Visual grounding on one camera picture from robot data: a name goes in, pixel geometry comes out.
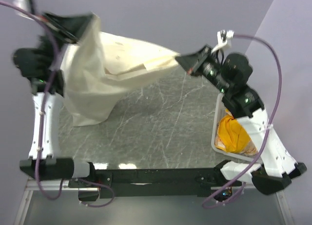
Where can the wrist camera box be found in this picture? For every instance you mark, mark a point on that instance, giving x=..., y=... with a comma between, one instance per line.
x=224, y=38
x=26, y=5

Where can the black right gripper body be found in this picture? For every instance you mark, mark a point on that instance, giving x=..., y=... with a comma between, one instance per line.
x=209, y=69

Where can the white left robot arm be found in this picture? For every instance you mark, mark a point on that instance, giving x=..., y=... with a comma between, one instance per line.
x=40, y=66

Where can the yellow cloth in basket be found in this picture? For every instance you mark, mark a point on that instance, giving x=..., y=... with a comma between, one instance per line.
x=230, y=128

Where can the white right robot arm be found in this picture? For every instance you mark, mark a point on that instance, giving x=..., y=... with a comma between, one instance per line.
x=278, y=167

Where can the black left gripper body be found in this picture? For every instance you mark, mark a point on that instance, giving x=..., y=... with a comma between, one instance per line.
x=61, y=30

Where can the cream satin pillowcase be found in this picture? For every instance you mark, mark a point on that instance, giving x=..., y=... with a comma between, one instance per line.
x=102, y=68

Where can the orange patterned cloth in basket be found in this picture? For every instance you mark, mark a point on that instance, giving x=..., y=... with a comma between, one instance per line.
x=243, y=146

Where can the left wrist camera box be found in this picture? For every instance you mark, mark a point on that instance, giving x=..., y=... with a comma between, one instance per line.
x=26, y=5

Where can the aluminium frame rail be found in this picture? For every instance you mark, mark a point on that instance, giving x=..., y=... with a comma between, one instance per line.
x=30, y=187

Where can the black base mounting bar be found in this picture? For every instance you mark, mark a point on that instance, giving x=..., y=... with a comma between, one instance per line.
x=155, y=182

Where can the white plastic basket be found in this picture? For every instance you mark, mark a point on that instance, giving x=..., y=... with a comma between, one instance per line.
x=220, y=112

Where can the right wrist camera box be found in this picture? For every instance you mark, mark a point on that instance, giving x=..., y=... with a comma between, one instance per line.
x=224, y=38

